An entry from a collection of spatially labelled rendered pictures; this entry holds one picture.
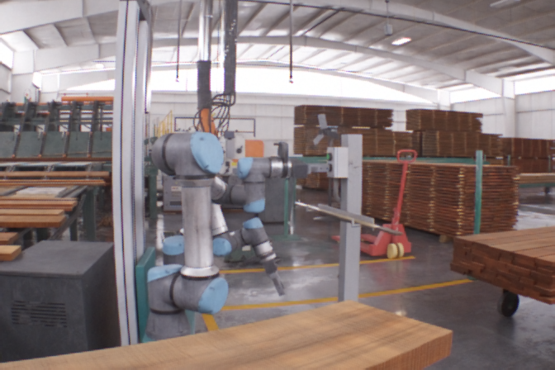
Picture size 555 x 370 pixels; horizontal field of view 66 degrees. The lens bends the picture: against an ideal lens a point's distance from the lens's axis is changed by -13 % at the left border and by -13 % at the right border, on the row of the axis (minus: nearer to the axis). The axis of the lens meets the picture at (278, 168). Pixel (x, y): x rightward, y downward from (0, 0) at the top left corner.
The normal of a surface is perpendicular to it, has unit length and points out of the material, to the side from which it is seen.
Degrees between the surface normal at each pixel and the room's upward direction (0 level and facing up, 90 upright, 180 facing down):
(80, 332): 90
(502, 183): 90
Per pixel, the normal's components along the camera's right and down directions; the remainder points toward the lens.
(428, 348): 0.58, 0.03
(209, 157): 0.89, -0.11
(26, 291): 0.14, 0.04
